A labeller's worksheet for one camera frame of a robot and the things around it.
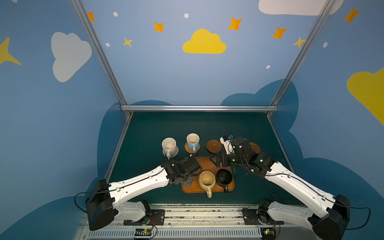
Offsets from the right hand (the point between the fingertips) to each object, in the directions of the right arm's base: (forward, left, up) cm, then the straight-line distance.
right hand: (217, 155), depth 75 cm
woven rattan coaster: (+14, +17, -18) cm, 29 cm away
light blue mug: (+18, +14, -14) cm, 26 cm away
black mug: (-4, -6, -18) cm, 19 cm away
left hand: (-8, +15, -9) cm, 19 cm away
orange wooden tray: (-7, +5, +3) cm, 9 cm away
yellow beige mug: (-6, +4, -19) cm, 20 cm away
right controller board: (-30, -27, -23) cm, 46 cm away
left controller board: (-33, +36, -22) cm, 54 cm away
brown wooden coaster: (+19, -30, -20) cm, 41 cm away
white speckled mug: (+15, +30, -15) cm, 36 cm away
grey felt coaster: (+11, +24, -19) cm, 33 cm away
